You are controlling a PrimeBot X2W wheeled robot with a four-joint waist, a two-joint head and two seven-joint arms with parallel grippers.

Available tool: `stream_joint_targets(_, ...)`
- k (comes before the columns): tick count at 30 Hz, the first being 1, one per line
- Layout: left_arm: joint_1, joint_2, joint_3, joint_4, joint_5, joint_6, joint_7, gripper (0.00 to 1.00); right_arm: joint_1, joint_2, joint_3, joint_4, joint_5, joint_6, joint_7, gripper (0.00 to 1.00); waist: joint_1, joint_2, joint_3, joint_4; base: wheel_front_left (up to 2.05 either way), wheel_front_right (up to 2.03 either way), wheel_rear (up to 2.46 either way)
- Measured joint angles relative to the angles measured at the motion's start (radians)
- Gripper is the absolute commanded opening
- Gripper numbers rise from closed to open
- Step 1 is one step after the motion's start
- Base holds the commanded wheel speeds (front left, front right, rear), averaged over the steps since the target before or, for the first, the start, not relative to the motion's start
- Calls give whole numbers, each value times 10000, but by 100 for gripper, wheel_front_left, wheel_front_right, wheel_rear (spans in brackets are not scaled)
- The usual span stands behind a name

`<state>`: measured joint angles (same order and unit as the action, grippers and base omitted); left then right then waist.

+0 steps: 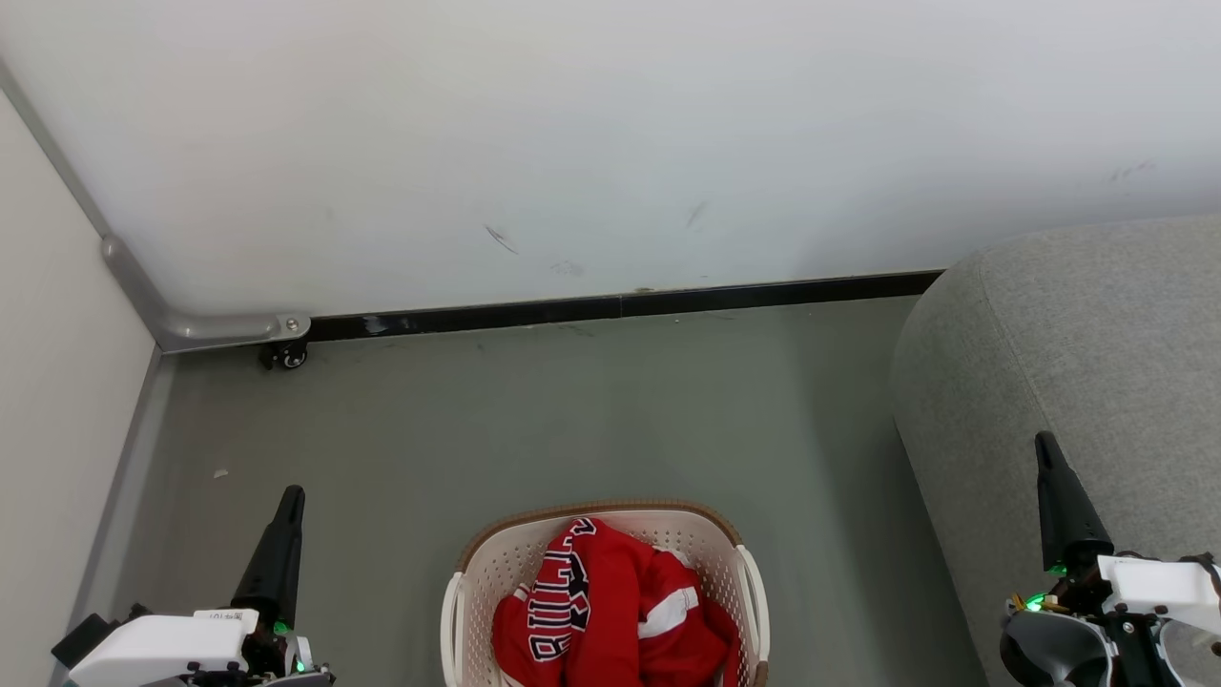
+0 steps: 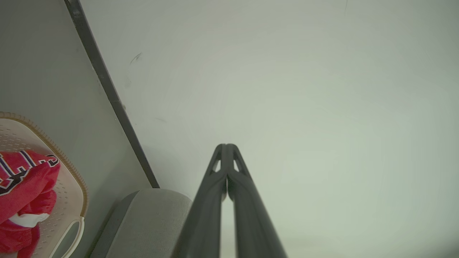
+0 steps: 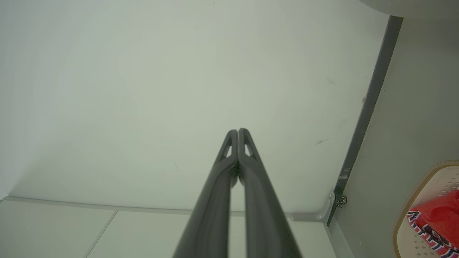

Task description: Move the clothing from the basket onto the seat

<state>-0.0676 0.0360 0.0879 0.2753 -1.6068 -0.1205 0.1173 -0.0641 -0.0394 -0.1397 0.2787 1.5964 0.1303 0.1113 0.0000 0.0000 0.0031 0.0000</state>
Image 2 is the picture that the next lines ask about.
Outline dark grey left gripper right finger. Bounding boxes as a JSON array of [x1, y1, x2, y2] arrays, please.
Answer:
[[227, 144, 288, 258]]

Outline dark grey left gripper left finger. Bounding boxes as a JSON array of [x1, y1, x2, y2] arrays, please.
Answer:
[[172, 144, 228, 258]]

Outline red jersey with black numbers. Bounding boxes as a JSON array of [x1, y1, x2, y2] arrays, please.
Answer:
[[0, 150, 61, 224]]

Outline plain red garment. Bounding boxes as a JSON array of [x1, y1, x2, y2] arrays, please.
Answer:
[[0, 190, 58, 258]]

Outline grey fabric sofa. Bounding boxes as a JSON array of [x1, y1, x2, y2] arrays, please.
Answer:
[[90, 188, 193, 258]]

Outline cream perforated laundry basket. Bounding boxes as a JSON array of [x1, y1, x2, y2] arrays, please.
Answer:
[[0, 112, 89, 258]]

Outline black wall baseboard strip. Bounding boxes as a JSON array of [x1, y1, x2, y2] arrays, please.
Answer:
[[65, 0, 160, 189]]

